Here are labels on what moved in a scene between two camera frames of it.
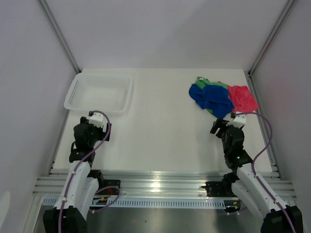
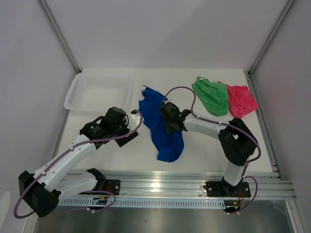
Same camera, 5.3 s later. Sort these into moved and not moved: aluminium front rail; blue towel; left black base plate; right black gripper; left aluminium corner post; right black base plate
Moved: blue towel; right black gripper
Not moved: left black base plate; aluminium front rail; right black base plate; left aluminium corner post
